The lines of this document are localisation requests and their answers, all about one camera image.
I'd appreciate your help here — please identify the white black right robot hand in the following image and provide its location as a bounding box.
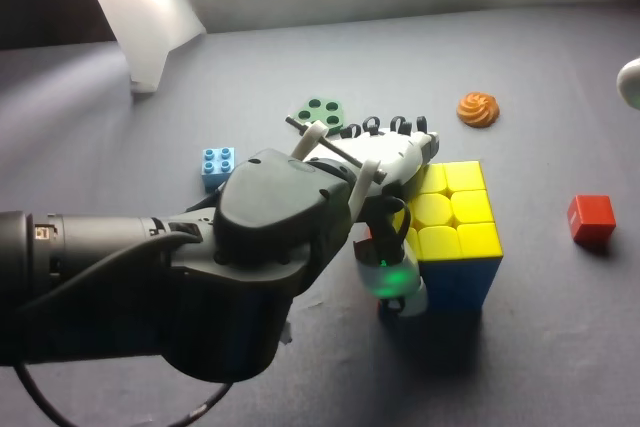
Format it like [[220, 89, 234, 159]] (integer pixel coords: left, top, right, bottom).
[[616, 56, 640, 111]]

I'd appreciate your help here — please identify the Rubik's cube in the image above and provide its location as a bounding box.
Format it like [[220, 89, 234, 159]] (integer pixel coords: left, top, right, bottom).
[[367, 160, 505, 322]]

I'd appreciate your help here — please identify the red cube block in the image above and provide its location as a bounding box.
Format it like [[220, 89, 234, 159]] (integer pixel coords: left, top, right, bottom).
[[566, 194, 617, 247]]

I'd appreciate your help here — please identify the orange swirl cookie toy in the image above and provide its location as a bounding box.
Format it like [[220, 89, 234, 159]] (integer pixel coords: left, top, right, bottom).
[[456, 90, 503, 129]]

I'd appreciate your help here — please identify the green pentagon block with holes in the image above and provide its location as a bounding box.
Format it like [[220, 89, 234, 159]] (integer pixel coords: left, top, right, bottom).
[[292, 96, 348, 136]]

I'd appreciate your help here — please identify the grey table cloth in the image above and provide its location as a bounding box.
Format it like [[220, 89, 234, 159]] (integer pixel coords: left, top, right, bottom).
[[0, 0, 640, 427]]

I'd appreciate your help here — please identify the light blue toy brick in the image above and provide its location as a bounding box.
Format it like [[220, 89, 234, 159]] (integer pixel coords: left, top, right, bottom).
[[201, 146, 237, 193]]

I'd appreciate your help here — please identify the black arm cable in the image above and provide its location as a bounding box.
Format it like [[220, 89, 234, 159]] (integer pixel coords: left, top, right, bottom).
[[13, 360, 236, 427]]

